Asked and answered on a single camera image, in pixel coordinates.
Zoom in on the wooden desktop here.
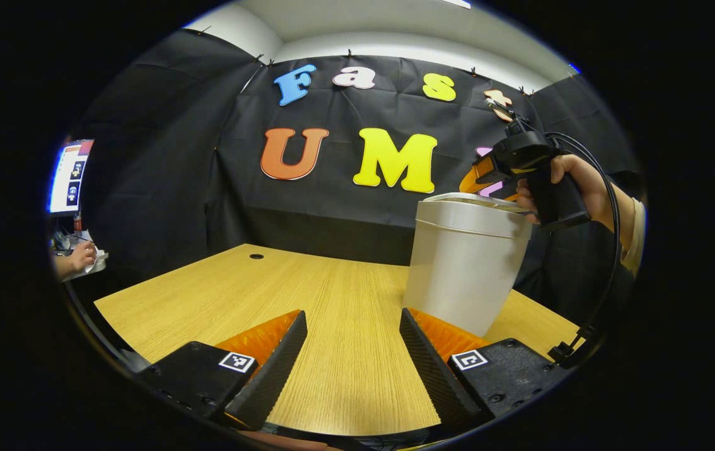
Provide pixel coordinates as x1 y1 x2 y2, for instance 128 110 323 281
94 244 580 437

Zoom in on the white desktop garbage bin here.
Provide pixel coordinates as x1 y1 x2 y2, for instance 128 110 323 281
402 192 533 338

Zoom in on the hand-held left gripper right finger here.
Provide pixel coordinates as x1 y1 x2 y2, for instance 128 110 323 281
399 308 571 433

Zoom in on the black backdrop cloth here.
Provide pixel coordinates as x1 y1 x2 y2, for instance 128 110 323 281
60 28 643 326

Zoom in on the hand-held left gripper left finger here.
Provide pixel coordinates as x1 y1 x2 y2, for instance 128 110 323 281
135 309 308 432

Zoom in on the computer monitor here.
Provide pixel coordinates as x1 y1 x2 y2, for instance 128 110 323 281
49 139 95 215

